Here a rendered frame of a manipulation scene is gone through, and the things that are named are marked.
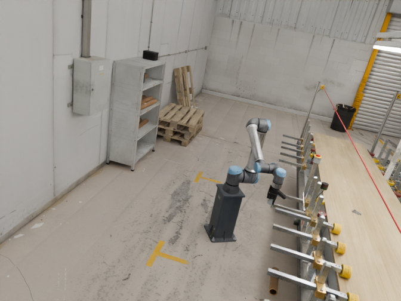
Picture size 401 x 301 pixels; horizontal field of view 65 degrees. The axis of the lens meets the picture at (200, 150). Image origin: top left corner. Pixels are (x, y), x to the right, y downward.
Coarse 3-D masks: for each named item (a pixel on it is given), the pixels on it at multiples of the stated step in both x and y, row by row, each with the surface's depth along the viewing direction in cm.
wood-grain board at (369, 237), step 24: (336, 144) 472; (360, 144) 495; (336, 168) 379; (360, 168) 394; (336, 192) 318; (360, 192) 328; (384, 192) 339; (336, 216) 274; (360, 216) 282; (384, 216) 289; (336, 240) 240; (360, 240) 246; (384, 240) 252; (360, 264) 219; (384, 264) 224; (360, 288) 197; (384, 288) 200
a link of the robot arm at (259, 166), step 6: (252, 120) 312; (246, 126) 311; (252, 126) 308; (252, 132) 304; (252, 138) 299; (258, 138) 301; (252, 144) 296; (258, 144) 294; (252, 150) 293; (258, 150) 288; (258, 156) 284; (258, 162) 280; (264, 162) 282; (258, 168) 276; (264, 168) 277
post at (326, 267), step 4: (324, 264) 182; (328, 264) 181; (324, 268) 181; (328, 268) 180; (320, 272) 185; (324, 272) 182; (328, 272) 181; (320, 276) 183; (324, 276) 183; (320, 280) 184; (324, 280) 184; (312, 292) 191; (312, 296) 190; (308, 300) 195; (312, 300) 191; (316, 300) 190
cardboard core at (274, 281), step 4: (272, 268) 322; (276, 268) 320; (272, 280) 305; (276, 280) 305; (272, 284) 299; (276, 284) 300; (272, 288) 295; (276, 288) 296; (272, 292) 299; (276, 292) 295
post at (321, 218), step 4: (320, 216) 225; (324, 216) 225; (320, 220) 225; (316, 224) 230; (320, 224) 226; (316, 228) 228; (320, 228) 227; (316, 232) 229; (308, 248) 236; (312, 248) 235; (308, 252) 237
